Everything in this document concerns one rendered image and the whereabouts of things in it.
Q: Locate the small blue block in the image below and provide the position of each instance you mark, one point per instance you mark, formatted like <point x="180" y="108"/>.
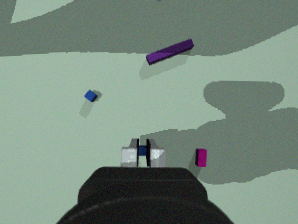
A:
<point x="91" y="96"/>
<point x="142" y="150"/>

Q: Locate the purple rod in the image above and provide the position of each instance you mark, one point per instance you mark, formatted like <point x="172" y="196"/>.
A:
<point x="169" y="51"/>

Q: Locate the small magenta block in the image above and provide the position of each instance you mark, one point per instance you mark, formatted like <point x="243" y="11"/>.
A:
<point x="201" y="155"/>

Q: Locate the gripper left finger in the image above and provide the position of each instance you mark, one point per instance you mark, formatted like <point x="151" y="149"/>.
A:
<point x="130" y="155"/>

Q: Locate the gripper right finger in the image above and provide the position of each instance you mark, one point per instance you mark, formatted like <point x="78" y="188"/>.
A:
<point x="156" y="155"/>

